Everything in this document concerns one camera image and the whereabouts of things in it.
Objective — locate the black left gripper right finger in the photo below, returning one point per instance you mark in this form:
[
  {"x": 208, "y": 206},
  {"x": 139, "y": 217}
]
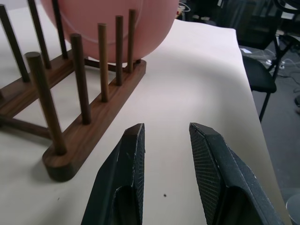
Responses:
[{"x": 232, "y": 178}]

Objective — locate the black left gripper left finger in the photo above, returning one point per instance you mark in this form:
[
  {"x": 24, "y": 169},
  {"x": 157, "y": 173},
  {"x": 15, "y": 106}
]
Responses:
[{"x": 110, "y": 187}]

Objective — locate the pink plate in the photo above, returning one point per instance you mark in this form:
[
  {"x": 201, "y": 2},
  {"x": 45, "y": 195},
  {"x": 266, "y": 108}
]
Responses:
[{"x": 110, "y": 28}]

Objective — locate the wooden dish rack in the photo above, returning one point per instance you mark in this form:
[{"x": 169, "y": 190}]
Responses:
[{"x": 93, "y": 112}]

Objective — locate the grey round bin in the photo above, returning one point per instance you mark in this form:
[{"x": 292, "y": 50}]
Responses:
[{"x": 293, "y": 208}]

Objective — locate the black office chair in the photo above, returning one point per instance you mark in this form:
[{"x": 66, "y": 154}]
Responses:
[{"x": 257, "y": 75}]

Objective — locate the black desk frame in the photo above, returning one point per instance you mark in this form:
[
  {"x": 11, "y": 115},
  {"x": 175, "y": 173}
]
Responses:
[{"x": 281, "y": 54}]

